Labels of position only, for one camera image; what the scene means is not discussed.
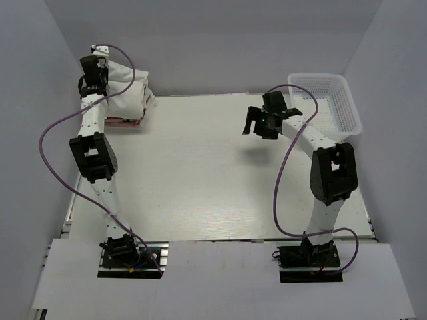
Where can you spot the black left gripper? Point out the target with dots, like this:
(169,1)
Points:
(103,64)

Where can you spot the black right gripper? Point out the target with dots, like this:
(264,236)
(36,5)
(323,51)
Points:
(253,113)

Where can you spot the white and green t-shirt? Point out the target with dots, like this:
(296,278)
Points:
(132,104)

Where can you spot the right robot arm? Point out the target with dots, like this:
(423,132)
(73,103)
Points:
(333,174)

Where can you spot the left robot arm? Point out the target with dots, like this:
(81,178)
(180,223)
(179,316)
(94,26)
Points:
(93,154)

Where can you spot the white plastic basket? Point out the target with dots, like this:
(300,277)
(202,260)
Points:
(337,117)

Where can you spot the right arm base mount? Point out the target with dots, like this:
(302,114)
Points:
(307,263)

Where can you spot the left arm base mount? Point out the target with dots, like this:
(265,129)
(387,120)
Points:
(127,258)

